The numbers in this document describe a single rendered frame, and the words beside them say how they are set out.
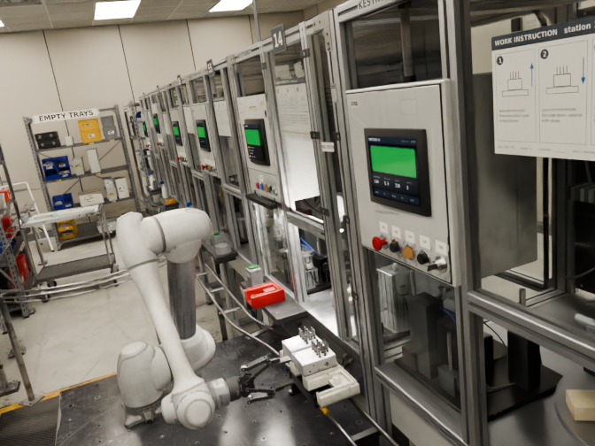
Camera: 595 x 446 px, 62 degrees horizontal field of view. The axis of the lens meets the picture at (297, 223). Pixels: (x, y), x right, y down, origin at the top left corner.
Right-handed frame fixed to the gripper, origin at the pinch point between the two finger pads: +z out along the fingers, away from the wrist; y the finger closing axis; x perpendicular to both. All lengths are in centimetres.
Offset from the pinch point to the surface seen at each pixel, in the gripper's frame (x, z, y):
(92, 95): 777, -41, 136
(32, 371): 261, -129, -89
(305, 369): -4.0, 6.2, 0.9
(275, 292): 55, 17, 6
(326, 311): 32.7, 31.2, 1.1
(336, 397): -17.6, 10.7, -3.9
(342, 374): -7.7, 18.0, -3.3
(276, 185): 52, 24, 55
